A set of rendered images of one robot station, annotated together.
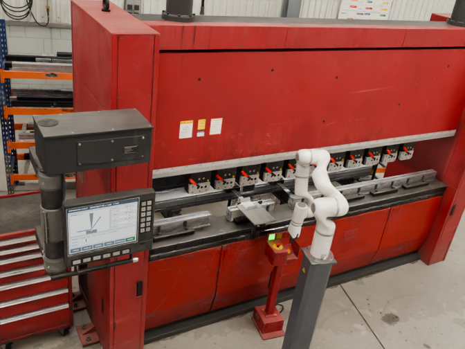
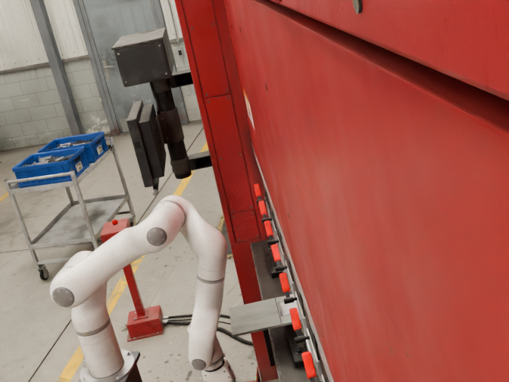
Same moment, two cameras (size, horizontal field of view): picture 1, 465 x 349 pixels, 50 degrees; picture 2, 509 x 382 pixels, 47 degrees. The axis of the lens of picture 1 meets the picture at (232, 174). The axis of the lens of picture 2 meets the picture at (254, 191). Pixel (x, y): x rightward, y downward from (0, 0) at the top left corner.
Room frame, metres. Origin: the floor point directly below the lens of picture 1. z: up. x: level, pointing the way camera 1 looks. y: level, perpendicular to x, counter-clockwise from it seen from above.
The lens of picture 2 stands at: (4.08, -1.78, 2.22)
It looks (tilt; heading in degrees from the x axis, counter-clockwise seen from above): 21 degrees down; 121
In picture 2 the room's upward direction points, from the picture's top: 12 degrees counter-clockwise
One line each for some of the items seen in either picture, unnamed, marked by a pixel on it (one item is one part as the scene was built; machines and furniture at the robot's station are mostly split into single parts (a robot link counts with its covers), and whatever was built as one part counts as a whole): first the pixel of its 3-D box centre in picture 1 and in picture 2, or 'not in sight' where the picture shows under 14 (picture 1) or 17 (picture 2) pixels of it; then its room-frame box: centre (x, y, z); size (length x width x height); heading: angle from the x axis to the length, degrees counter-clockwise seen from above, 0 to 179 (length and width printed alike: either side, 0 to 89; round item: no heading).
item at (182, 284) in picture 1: (304, 251); not in sight; (3.51, -0.70, 0.42); 3.00 x 0.21 x 0.83; 123
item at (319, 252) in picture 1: (321, 243); (100, 347); (2.66, -0.62, 1.09); 0.19 x 0.19 x 0.18
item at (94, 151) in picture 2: not in sight; (74, 150); (0.13, 1.87, 0.92); 0.50 x 0.36 x 0.18; 20
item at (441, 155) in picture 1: (438, 143); not in sight; (4.57, -1.95, 1.15); 0.85 x 0.25 x 2.30; 33
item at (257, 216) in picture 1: (255, 212); (265, 314); (3.08, -0.21, 1.00); 0.26 x 0.18 x 0.01; 33
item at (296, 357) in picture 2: (252, 217); (295, 338); (3.17, -0.19, 0.89); 0.30 x 0.05 x 0.03; 123
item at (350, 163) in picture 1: (352, 156); not in sight; (3.72, -0.95, 1.26); 0.15 x 0.09 x 0.17; 123
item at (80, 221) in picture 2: not in sight; (77, 206); (0.21, 1.63, 0.47); 0.90 x 0.66 x 0.95; 110
